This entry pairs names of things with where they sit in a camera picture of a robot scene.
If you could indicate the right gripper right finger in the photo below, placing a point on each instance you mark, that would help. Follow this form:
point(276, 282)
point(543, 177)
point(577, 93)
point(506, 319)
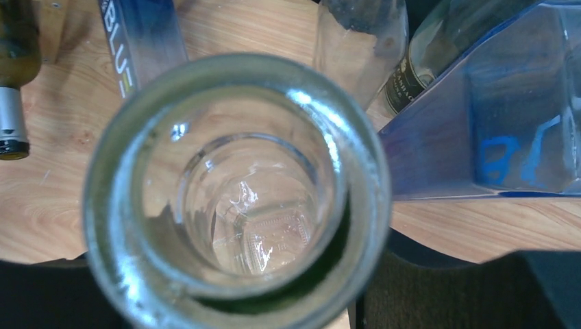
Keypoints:
point(415, 286)

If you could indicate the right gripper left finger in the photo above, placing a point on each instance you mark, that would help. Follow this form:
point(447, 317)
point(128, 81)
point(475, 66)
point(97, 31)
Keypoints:
point(58, 293)

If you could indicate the blue square bottle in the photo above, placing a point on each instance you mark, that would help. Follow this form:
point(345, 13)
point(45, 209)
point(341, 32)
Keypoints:
point(144, 39)
point(502, 121)

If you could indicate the clear bottle black gold label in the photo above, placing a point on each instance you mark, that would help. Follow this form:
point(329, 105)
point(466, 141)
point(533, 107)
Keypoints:
point(445, 34)

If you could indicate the small clear bottle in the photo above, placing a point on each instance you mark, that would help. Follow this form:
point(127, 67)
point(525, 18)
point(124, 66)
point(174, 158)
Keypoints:
point(359, 44)

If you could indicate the wooden wine rack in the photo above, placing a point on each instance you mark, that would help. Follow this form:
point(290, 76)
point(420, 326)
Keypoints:
point(51, 18)

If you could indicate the dark brown wine bottle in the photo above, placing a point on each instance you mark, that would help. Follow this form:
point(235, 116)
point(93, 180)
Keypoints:
point(20, 63)

